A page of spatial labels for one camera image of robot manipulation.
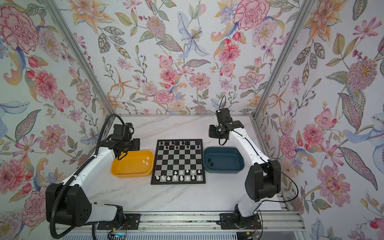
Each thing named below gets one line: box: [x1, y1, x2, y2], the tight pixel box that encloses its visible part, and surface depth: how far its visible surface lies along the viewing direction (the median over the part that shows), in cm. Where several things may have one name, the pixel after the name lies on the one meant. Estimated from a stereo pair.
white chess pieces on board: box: [155, 169, 202, 181], surface depth 88 cm
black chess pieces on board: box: [159, 140, 200, 150], surface depth 103 cm
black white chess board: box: [150, 138, 206, 185], surface depth 95 cm
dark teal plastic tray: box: [203, 147, 245, 173], surface depth 95 cm
